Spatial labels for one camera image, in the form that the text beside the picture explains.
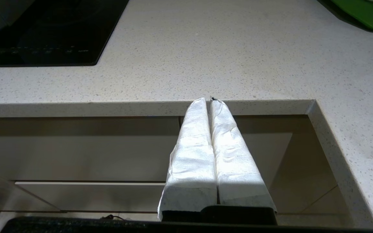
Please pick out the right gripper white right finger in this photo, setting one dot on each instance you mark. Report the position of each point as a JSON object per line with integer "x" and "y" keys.
{"x": 235, "y": 161}

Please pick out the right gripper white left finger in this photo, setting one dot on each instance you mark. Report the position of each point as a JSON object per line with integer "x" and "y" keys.
{"x": 193, "y": 161}

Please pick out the grey glossy cabinet front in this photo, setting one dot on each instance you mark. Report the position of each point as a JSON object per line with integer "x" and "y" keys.
{"x": 76, "y": 149}
{"x": 280, "y": 149}

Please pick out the black induction cooktop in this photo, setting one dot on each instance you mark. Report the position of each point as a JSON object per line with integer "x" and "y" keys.
{"x": 60, "y": 32}

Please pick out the green plastic tray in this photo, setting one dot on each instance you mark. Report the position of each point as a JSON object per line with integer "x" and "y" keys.
{"x": 364, "y": 13}

